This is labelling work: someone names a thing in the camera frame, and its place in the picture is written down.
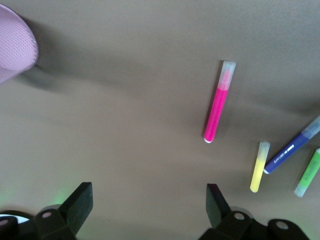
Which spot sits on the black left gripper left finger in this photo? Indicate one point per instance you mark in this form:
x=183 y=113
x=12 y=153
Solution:
x=77 y=207

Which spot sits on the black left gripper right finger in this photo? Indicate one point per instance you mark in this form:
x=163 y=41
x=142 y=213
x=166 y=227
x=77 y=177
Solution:
x=216 y=207

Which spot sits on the pink marker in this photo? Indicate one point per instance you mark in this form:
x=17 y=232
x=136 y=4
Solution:
x=217 y=112

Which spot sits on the yellow marker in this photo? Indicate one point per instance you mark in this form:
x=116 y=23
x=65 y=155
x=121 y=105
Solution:
x=257 y=172

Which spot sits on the purple marker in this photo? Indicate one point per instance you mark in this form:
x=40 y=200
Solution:
x=287 y=152

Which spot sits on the green marker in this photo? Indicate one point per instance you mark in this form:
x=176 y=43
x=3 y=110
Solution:
x=310 y=172

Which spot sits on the brown table cover sheet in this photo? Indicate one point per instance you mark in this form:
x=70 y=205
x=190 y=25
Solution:
x=125 y=112

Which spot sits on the pink mesh cup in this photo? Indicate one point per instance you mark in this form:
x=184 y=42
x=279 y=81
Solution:
x=15 y=45

